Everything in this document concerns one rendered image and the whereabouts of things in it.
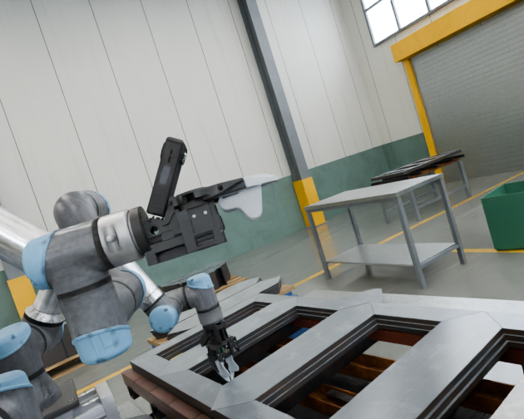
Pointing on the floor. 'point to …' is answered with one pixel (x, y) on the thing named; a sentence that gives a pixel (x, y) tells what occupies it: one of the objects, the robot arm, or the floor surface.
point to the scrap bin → (515, 214)
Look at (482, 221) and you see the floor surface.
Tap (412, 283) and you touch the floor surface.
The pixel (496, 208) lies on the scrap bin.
